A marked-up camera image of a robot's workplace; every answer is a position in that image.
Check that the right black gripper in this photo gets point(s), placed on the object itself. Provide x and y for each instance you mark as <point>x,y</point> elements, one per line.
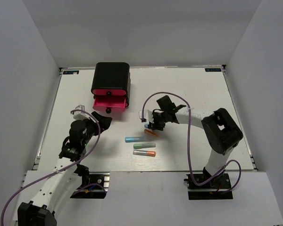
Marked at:
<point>155,125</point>

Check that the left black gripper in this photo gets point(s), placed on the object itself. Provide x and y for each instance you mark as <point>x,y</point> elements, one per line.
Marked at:
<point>104,122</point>

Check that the orange pen refill tube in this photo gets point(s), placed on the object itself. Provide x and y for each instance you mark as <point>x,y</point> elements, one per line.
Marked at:
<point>151,133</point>

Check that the pink drawer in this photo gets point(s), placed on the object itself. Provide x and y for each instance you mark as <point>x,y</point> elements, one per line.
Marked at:
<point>113,104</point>
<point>109,92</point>

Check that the light blue clear tube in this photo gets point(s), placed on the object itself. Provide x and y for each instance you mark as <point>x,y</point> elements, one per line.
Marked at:
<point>135,139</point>

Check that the pink top drawer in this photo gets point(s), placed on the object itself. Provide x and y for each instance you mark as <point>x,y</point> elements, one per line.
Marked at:
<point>109,92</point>

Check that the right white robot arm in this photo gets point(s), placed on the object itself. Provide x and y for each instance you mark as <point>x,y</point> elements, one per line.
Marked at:
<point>222,132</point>

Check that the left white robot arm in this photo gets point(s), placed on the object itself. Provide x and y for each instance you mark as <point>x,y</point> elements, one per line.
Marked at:
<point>68,176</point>

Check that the green clear tube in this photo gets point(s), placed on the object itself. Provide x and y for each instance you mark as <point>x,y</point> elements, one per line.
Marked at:
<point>144,145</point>

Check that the clear tube orange cap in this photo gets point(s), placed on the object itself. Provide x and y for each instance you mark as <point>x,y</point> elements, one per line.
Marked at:
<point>144,153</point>

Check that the black drawer cabinet shell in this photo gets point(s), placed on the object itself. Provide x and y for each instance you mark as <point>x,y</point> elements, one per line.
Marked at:
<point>112,75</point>

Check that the left blue corner label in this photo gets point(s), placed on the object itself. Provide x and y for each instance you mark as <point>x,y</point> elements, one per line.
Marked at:
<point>71,72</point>

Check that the blue corner label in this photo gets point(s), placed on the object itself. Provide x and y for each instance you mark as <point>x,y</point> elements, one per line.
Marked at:
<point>71,72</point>
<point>213,69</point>

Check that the right blue corner label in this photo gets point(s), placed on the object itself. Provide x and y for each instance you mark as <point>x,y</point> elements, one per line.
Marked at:
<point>213,69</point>

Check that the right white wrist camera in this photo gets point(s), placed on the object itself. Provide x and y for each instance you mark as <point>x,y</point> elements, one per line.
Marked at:
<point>146,116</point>

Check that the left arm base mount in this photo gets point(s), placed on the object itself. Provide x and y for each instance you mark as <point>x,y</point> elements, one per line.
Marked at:
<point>94,187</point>

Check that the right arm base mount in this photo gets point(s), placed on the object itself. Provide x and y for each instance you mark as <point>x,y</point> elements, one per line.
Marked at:
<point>213,190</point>

